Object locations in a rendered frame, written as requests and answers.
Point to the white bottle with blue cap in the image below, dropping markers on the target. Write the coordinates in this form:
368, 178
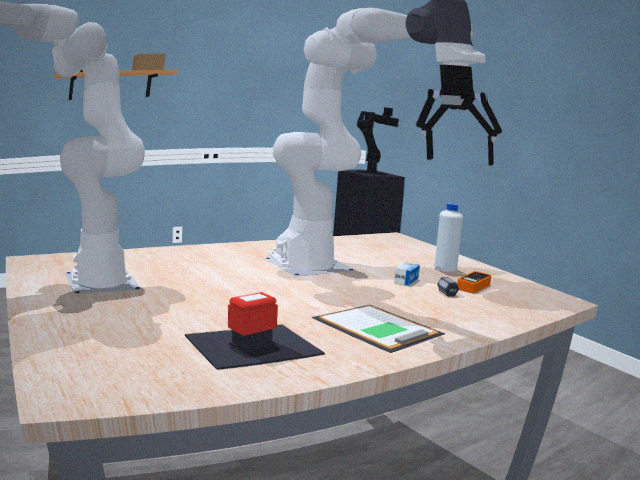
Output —
448, 240

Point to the orange multimeter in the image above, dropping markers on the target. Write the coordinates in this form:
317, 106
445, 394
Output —
474, 283

